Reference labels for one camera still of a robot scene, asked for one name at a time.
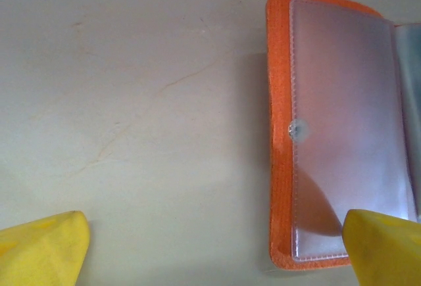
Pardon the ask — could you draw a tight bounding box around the orange card holder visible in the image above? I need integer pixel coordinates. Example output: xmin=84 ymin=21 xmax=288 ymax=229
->
xmin=265 ymin=0 xmax=421 ymax=272

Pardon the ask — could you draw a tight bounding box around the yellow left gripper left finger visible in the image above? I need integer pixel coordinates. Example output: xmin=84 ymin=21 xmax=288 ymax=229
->
xmin=0 ymin=210 xmax=91 ymax=286

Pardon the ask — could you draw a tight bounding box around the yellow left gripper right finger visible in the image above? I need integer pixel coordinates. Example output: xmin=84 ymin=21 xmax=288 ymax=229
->
xmin=341 ymin=208 xmax=421 ymax=286

